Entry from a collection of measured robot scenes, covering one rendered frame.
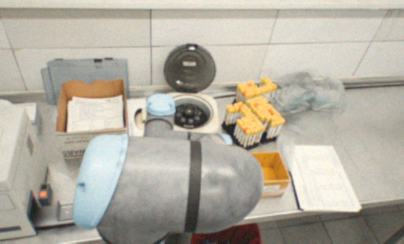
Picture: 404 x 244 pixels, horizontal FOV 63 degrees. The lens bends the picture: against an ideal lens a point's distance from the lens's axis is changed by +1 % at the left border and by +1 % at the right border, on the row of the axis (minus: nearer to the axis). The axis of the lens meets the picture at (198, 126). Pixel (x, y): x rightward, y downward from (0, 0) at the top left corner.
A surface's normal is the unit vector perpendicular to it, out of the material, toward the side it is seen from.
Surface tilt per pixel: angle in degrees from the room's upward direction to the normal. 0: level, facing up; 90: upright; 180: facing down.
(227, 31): 90
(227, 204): 59
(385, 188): 0
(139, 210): 65
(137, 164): 12
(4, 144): 0
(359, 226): 0
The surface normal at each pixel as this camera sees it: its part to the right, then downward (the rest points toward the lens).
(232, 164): 0.48, -0.58
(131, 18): 0.19, 0.72
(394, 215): 0.10, -0.70
